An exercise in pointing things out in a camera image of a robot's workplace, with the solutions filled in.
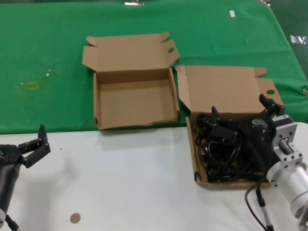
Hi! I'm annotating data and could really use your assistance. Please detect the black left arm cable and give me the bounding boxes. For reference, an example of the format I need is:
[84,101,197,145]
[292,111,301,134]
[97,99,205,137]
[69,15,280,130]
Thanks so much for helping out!
[4,214,21,231]

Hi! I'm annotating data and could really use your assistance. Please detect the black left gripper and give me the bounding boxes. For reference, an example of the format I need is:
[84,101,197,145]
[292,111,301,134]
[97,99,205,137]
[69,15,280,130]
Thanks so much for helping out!
[0,124,51,168]

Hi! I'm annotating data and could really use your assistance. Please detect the green table cloth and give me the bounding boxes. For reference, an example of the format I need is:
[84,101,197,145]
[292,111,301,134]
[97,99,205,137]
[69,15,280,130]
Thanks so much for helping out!
[0,0,308,134]

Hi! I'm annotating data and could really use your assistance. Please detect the shiny foil scrap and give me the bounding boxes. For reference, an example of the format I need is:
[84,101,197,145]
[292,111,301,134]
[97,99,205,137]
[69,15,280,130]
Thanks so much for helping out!
[290,35,308,44]

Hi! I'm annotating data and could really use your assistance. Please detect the brown cardboard mailer box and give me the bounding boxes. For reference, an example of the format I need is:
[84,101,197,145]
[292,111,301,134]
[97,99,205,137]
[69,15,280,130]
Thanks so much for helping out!
[81,32,180,131]
[175,64,284,191]

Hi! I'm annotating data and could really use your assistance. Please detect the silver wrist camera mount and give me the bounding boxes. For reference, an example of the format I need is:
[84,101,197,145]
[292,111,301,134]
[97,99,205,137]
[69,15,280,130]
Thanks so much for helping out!
[271,115,308,170]

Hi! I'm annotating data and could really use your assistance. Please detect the grey arm cable with connector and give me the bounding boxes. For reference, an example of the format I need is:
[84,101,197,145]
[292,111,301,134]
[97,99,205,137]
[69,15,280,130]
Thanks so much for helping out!
[244,178,275,231]

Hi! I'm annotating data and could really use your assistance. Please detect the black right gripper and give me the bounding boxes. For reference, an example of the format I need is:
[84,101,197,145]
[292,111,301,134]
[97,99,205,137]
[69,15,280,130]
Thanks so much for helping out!
[211,93,285,154]

